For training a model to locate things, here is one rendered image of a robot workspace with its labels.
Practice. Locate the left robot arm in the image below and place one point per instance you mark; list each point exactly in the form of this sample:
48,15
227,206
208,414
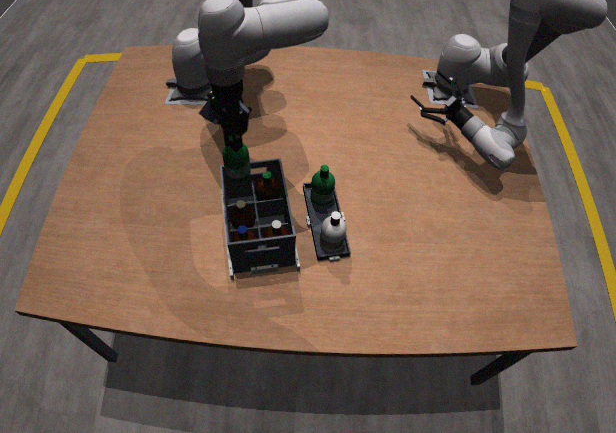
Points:
462,58

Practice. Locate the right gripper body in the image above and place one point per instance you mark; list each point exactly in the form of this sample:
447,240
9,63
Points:
231,94

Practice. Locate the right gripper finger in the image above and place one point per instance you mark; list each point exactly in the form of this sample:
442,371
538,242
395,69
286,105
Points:
239,123
227,129

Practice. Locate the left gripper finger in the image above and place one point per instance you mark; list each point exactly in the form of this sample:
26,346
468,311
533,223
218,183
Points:
452,82
425,111

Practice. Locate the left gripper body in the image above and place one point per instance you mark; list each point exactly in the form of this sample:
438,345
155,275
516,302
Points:
461,116

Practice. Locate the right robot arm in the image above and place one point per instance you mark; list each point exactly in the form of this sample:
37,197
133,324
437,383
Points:
228,36

